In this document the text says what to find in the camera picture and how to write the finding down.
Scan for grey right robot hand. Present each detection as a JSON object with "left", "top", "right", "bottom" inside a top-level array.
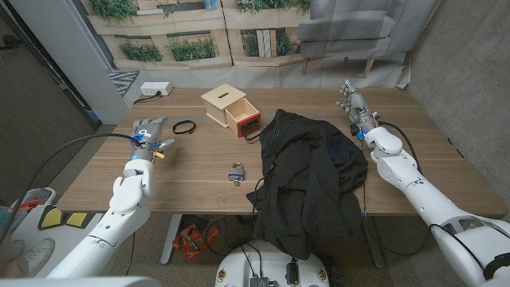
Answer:
[{"left": 335, "top": 78, "right": 378, "bottom": 135}]

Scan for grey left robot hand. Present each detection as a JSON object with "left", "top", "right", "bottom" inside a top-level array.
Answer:
[{"left": 129, "top": 116, "right": 176, "bottom": 163}]

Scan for black elastic band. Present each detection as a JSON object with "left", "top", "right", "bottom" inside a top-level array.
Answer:
[{"left": 172, "top": 120, "right": 198, "bottom": 136}]

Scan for black trousers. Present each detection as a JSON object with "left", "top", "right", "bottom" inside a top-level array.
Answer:
[{"left": 245, "top": 108, "right": 370, "bottom": 261}]

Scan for wooden box with drawer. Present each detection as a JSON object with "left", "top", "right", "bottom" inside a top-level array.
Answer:
[{"left": 224, "top": 97, "right": 265, "bottom": 142}]

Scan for person leg brown trousers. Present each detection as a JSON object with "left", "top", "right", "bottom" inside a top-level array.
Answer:
[{"left": 0, "top": 234, "right": 21, "bottom": 279}]

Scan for white power strip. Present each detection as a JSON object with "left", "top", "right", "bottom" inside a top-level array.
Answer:
[{"left": 139, "top": 81, "right": 174, "bottom": 97}]

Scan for wooden box with slot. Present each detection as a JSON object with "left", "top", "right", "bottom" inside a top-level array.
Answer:
[{"left": 200, "top": 83, "right": 248, "bottom": 128}]

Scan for silver blue padlock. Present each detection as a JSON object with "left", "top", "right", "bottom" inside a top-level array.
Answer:
[{"left": 228, "top": 161, "right": 245, "bottom": 187}]

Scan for white table leg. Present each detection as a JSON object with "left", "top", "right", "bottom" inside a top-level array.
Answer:
[{"left": 159, "top": 214, "right": 183, "bottom": 265}]

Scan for yellow black-edged pad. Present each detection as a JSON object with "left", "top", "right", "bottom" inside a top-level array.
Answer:
[{"left": 63, "top": 212, "right": 92, "bottom": 230}]

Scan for dark wood-grain door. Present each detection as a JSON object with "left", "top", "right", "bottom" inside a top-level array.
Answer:
[{"left": 0, "top": 6, "right": 101, "bottom": 208}]

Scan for orange tool bundle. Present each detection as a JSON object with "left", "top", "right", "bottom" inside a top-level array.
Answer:
[{"left": 171, "top": 222, "right": 220, "bottom": 259}]

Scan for white plastic bin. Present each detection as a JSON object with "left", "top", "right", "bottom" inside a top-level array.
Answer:
[{"left": 10, "top": 187, "right": 57, "bottom": 232}]

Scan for dark table leg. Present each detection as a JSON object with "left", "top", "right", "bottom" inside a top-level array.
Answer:
[{"left": 360, "top": 214, "right": 386, "bottom": 269}]

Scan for white sneaker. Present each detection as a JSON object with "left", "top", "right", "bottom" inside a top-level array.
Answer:
[{"left": 15, "top": 238, "right": 56, "bottom": 277}]

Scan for clear plastic storage box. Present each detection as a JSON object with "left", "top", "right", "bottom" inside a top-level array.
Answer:
[{"left": 0, "top": 206, "right": 25, "bottom": 236}]

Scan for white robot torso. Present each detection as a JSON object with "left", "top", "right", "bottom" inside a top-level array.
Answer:
[{"left": 214, "top": 239, "right": 331, "bottom": 287}]

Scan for black power strip cord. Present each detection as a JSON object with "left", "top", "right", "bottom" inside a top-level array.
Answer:
[{"left": 132, "top": 90, "right": 163, "bottom": 105}]

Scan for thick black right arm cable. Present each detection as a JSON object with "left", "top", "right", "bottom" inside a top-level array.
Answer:
[{"left": 378, "top": 121, "right": 419, "bottom": 164}]

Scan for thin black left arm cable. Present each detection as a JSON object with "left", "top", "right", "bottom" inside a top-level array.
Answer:
[{"left": 125, "top": 232, "right": 135, "bottom": 277}]

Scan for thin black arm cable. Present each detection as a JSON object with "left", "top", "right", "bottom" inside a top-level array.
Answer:
[
  {"left": 125, "top": 232, "right": 135, "bottom": 277},
  {"left": 360, "top": 183, "right": 491, "bottom": 276}
]

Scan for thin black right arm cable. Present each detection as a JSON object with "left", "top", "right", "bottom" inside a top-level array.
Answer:
[{"left": 360, "top": 183, "right": 491, "bottom": 276}]

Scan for black door handle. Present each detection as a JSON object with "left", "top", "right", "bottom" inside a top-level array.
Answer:
[{"left": 0, "top": 34, "right": 24, "bottom": 51}]

